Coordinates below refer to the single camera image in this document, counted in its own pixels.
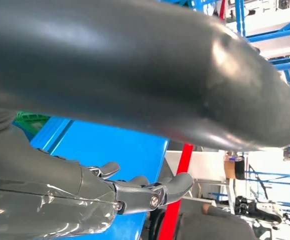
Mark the green plastic crate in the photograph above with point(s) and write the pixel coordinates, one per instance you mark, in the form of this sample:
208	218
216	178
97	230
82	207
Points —
32	121

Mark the blue low shelf platform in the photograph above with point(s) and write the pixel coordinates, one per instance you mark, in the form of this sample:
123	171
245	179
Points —
105	145

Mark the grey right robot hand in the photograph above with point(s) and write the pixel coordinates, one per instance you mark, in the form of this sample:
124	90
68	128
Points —
109	66

